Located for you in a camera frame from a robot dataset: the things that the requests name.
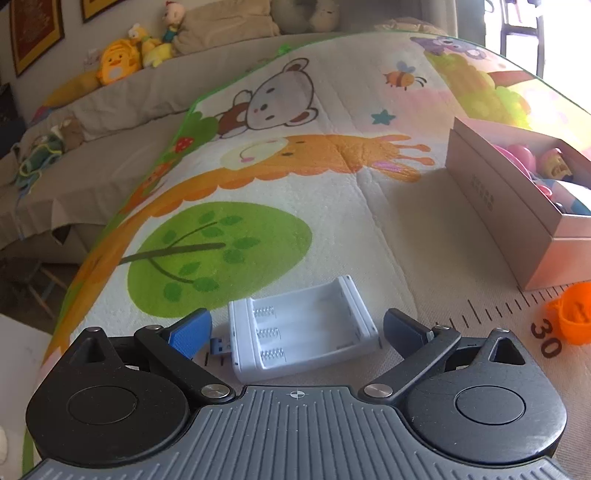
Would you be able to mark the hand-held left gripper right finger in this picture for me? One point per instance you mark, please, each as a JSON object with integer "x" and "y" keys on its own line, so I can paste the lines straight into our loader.
{"x": 404, "y": 333}

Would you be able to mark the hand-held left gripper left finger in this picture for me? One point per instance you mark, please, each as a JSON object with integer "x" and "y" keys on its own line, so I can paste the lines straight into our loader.
{"x": 187, "y": 336}

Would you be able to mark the white battery charger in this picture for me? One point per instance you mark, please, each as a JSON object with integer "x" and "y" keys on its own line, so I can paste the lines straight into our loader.
{"x": 300, "y": 332}

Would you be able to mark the pink cardboard box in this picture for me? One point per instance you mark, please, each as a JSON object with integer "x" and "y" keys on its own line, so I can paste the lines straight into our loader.
{"x": 503, "y": 221}

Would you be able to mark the pink round cartoon toy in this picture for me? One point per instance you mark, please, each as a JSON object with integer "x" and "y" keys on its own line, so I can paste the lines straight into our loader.
{"x": 515, "y": 154}

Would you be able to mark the blue tissue pack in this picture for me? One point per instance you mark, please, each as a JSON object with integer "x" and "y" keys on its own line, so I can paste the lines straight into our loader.
{"x": 577, "y": 196}

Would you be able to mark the small doll figure toy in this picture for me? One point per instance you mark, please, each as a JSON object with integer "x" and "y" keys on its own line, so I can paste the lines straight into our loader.
{"x": 556, "y": 164}

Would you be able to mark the printed cartoon play mat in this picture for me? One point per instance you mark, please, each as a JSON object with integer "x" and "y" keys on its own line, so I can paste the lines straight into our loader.
{"x": 323, "y": 207}

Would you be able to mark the wooden stool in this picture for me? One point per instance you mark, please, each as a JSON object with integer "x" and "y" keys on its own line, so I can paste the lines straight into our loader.
{"x": 41, "y": 281}

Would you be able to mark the orange plastic cup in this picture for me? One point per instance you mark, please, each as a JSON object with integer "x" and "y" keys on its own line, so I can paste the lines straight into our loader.
{"x": 575, "y": 318}

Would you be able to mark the grey sofa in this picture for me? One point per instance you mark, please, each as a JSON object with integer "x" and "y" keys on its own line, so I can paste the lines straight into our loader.
{"x": 115, "y": 147}

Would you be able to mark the green blue knit toy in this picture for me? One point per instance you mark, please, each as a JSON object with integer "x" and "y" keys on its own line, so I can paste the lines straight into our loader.
{"x": 39, "y": 159}

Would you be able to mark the small brown plush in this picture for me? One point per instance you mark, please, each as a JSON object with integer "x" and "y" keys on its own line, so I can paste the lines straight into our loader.
{"x": 69, "y": 134}

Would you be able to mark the long yellow plush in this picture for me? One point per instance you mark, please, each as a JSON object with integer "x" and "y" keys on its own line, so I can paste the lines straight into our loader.
{"x": 74, "y": 90}

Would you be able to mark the yellow duck plush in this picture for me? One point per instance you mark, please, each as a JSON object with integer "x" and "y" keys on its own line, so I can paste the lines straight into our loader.
{"x": 121, "y": 64}

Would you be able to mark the small yellow plush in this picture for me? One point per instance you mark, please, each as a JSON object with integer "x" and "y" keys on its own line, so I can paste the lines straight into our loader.
{"x": 152, "y": 50}

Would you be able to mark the pink blanket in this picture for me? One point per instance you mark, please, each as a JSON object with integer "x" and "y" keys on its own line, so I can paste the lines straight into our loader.
{"x": 406, "y": 26}

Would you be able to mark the beige pillow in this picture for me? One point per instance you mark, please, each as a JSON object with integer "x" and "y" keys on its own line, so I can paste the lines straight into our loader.
{"x": 221, "y": 27}

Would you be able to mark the red hat doll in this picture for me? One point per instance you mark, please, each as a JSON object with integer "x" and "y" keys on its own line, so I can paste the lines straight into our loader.
{"x": 171, "y": 21}

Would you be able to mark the white bear plush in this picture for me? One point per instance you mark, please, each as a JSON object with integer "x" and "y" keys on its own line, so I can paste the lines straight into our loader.
{"x": 325, "y": 14}

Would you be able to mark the dark framed picture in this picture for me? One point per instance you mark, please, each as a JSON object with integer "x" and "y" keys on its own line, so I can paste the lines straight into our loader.
{"x": 37, "y": 32}

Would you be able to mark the large framed picture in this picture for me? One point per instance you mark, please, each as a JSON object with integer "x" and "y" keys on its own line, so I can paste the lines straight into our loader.
{"x": 106, "y": 7}

